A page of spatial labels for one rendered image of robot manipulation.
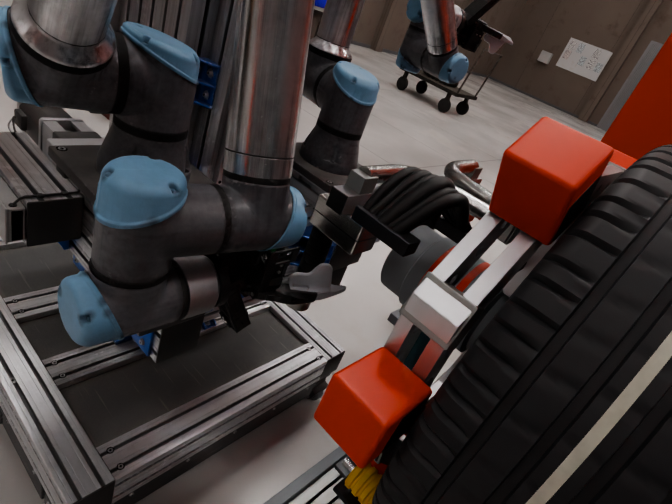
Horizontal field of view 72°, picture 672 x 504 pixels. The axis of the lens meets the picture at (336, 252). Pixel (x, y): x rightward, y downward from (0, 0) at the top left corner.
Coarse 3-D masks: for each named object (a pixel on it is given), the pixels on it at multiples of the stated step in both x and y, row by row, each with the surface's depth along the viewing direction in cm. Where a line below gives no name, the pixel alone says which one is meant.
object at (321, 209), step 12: (324, 204) 65; (312, 216) 67; (324, 216) 65; (336, 216) 64; (348, 216) 62; (324, 228) 66; (336, 228) 64; (348, 228) 63; (360, 228) 61; (336, 240) 65; (348, 240) 63; (360, 240) 63; (372, 240) 65; (348, 252) 64; (360, 252) 65
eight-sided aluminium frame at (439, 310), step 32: (480, 224) 51; (448, 256) 50; (480, 256) 53; (512, 256) 48; (416, 288) 49; (448, 288) 48; (480, 288) 47; (416, 320) 49; (448, 320) 47; (448, 352) 50
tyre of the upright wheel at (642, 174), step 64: (640, 192) 43; (576, 256) 40; (640, 256) 39; (512, 320) 40; (576, 320) 39; (640, 320) 38; (448, 384) 43; (512, 384) 39; (576, 384) 37; (448, 448) 43; (512, 448) 39; (640, 448) 35
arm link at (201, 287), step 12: (180, 264) 51; (192, 264) 52; (204, 264) 53; (192, 276) 51; (204, 276) 52; (216, 276) 54; (192, 288) 51; (204, 288) 52; (216, 288) 53; (192, 300) 51; (204, 300) 53; (216, 300) 54; (192, 312) 52; (204, 312) 55
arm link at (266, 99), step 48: (240, 0) 44; (288, 0) 43; (240, 48) 45; (288, 48) 44; (240, 96) 46; (288, 96) 46; (240, 144) 47; (288, 144) 48; (240, 192) 48; (288, 192) 51; (240, 240) 48; (288, 240) 53
